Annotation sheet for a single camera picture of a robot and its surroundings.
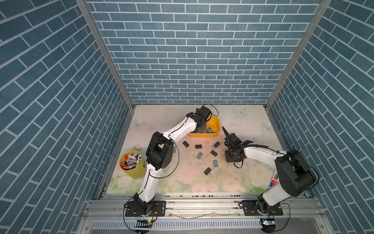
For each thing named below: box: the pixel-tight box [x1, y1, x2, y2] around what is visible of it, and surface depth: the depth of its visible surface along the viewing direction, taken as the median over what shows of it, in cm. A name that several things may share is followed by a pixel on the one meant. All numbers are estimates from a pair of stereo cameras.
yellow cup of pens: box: [118, 150, 147, 179], surface depth 79 cm
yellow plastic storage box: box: [187, 116, 221, 138], surface depth 104 cm
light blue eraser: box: [195, 151, 204, 160], surface depth 96 cm
